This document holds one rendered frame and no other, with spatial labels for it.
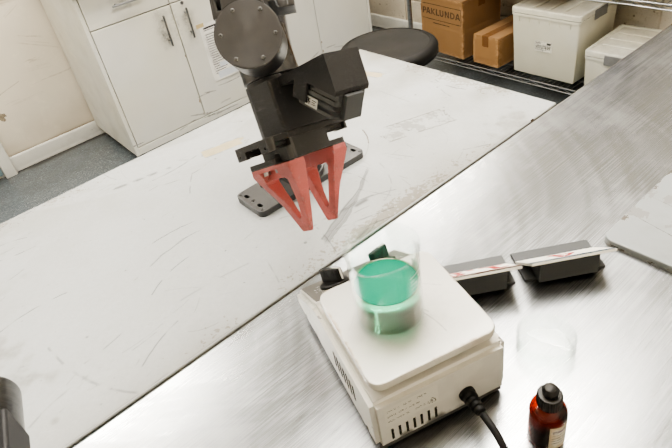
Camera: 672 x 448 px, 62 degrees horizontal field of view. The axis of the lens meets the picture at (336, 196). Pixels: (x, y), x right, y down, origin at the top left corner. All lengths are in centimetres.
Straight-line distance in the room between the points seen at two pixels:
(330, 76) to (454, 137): 46
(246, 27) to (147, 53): 239
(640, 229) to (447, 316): 31
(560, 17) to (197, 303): 227
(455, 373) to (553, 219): 31
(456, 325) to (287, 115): 24
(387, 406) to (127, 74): 250
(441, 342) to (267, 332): 23
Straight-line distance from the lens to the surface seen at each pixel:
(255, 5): 49
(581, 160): 86
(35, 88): 336
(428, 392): 50
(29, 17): 329
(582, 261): 66
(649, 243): 72
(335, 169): 57
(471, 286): 63
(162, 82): 292
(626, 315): 65
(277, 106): 53
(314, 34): 337
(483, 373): 52
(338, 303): 53
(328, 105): 50
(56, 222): 97
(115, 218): 91
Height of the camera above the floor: 136
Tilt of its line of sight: 35 degrees down
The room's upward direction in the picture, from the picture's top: 11 degrees counter-clockwise
